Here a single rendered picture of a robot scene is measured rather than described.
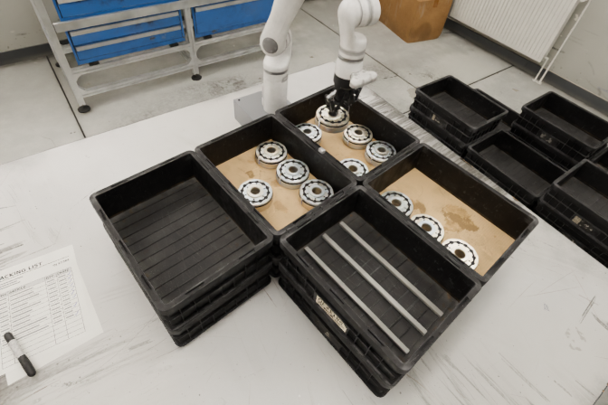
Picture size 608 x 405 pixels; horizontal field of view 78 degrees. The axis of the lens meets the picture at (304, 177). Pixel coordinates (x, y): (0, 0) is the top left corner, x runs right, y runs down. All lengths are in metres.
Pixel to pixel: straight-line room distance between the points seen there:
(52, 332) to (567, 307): 1.42
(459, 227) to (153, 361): 0.90
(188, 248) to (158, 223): 0.12
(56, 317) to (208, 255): 0.42
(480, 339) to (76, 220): 1.24
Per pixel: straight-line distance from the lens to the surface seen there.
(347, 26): 0.99
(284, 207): 1.11
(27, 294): 1.28
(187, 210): 1.13
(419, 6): 3.87
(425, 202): 1.23
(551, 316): 1.35
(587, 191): 2.19
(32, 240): 1.39
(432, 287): 1.06
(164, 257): 1.05
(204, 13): 3.00
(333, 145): 1.32
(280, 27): 1.28
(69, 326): 1.19
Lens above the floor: 1.70
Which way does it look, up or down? 47 degrees down
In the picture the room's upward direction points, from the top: 7 degrees clockwise
